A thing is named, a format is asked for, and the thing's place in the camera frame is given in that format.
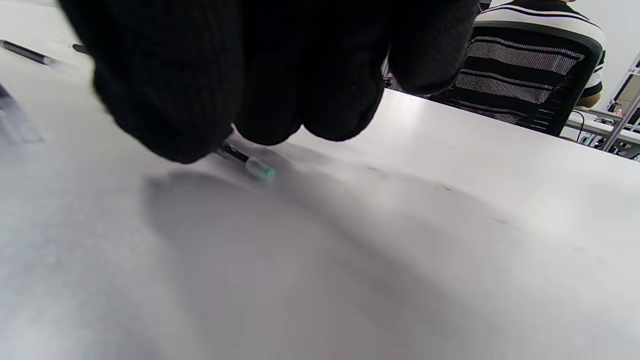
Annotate person's right hand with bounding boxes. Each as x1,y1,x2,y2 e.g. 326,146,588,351
57,0,481,165

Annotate single black pen refill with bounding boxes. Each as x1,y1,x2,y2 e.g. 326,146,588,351
216,141,277,182

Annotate black pen refills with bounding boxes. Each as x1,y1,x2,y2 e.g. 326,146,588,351
0,39,92,146

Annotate black mesh office chair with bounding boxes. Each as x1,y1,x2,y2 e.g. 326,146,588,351
430,20,604,137

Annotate white office desk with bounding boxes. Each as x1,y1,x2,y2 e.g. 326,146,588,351
560,50,640,161

